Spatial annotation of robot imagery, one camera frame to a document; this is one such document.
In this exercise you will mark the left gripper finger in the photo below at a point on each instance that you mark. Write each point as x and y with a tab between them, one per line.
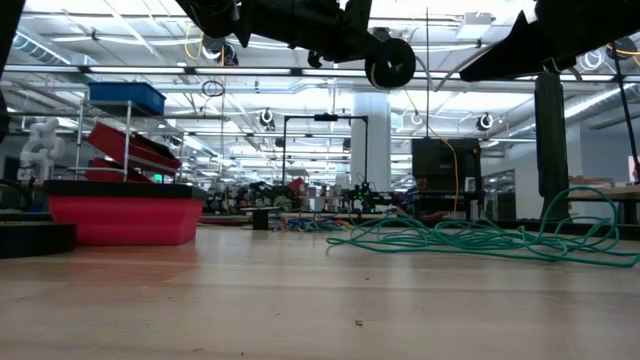
365	47

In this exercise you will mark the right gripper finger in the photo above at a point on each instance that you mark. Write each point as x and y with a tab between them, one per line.
510	55

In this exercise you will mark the black plastic spool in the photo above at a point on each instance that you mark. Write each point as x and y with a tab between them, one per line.
390	64

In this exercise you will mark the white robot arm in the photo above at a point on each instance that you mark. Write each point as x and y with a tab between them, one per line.
42	150

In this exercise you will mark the thin black pole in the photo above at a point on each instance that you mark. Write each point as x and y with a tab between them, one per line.
627	107

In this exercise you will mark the black monitor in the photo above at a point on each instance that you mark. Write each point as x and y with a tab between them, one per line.
442	160

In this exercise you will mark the person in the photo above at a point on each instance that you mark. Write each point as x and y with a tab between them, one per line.
412	195

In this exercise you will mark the wooden side table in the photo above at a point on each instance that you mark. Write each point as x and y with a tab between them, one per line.
600	192

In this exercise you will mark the blue plastic bin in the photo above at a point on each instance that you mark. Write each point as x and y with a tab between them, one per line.
127	97

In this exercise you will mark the metal shelf rack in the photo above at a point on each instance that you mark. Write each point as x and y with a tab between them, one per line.
128	145

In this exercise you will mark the red plastic shelf bin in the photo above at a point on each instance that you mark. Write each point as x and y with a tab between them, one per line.
115	142
102	172

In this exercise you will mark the red square tray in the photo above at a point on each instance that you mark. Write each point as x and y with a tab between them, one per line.
125	220

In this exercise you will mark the black tape roll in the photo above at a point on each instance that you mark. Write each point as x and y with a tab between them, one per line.
35	240

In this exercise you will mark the black distant camera rig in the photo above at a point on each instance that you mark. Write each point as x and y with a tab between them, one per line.
325	117

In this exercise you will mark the black upright post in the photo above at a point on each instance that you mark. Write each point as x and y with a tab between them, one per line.
552	150

